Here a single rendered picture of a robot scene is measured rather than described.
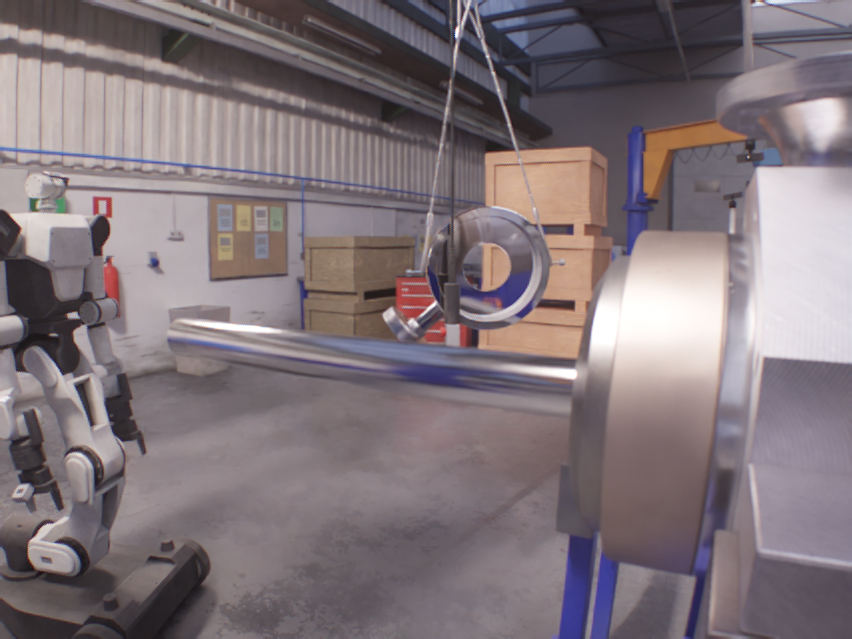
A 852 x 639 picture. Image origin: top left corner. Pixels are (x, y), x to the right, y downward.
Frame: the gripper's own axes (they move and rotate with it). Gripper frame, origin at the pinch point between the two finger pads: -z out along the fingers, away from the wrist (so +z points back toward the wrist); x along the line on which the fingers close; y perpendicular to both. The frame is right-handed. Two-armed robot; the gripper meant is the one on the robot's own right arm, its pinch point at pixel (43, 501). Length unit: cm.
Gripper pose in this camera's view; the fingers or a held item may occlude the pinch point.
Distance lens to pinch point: 177.1
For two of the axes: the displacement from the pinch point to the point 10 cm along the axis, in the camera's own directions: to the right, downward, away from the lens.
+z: -2.0, -9.7, -1.2
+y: 0.8, -1.3, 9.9
